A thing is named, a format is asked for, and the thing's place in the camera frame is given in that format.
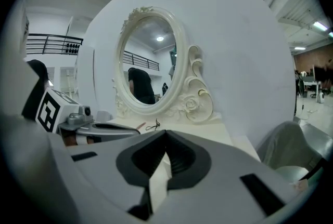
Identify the white dressing table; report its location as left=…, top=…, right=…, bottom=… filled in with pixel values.
left=106, top=115, right=261, bottom=208

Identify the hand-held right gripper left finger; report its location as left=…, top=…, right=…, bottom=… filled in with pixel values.
left=116, top=129, right=167, bottom=221

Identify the grey plastic chair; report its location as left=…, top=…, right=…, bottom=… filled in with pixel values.
left=256, top=121, right=325, bottom=186

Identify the black eyelash curler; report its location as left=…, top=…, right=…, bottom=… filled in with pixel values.
left=145, top=118, right=161, bottom=132

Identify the cream ornate oval mirror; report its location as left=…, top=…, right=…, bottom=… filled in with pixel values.
left=111, top=6, right=222, bottom=124

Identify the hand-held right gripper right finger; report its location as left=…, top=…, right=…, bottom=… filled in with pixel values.
left=165, top=129, right=212, bottom=190

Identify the white backdrop board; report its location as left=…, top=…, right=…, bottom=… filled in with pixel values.
left=76, top=0, right=298, bottom=151

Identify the white office desk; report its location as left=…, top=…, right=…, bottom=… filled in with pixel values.
left=303, top=81, right=323, bottom=97

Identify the black metal railing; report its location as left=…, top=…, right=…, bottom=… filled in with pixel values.
left=25, top=33, right=84, bottom=56

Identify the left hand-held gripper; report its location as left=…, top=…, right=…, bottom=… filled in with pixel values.
left=35, top=87, right=142, bottom=140

